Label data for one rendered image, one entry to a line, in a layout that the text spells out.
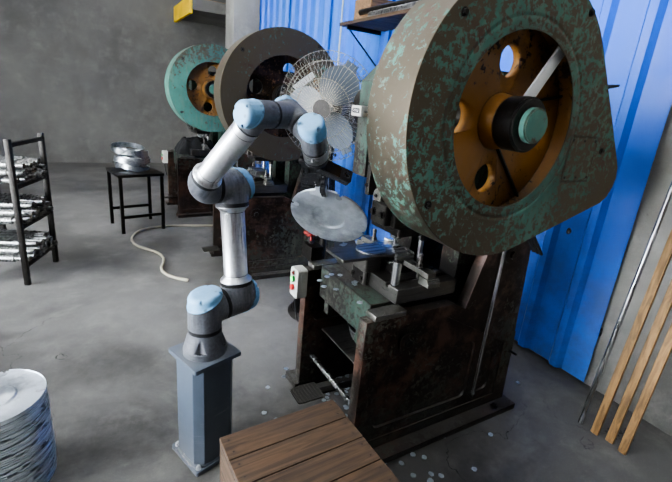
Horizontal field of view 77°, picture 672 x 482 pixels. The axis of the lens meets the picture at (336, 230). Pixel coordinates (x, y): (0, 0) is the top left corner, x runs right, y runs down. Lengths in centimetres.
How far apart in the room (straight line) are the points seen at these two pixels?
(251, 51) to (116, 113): 536
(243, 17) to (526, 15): 554
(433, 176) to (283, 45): 186
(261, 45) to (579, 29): 182
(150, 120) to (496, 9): 713
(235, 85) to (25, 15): 552
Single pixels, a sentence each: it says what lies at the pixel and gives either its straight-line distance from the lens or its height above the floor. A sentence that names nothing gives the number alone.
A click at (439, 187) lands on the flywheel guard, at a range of 118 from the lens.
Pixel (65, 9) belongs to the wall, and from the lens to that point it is 795.
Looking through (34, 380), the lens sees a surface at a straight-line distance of 186.
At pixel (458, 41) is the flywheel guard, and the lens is 117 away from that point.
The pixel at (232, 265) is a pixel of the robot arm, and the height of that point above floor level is 76.
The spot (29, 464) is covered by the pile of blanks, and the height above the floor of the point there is 13.
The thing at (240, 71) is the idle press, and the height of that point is 146.
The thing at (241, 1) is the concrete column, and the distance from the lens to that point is 664.
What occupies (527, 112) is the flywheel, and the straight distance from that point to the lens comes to 131.
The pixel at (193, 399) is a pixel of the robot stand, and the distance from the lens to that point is 165.
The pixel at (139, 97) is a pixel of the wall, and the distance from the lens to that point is 794.
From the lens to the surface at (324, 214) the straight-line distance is 153.
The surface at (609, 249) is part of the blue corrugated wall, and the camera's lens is 250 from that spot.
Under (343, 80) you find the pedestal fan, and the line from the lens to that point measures 234.
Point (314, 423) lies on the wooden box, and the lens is 149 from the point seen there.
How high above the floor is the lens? 135
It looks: 17 degrees down
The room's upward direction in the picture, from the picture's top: 5 degrees clockwise
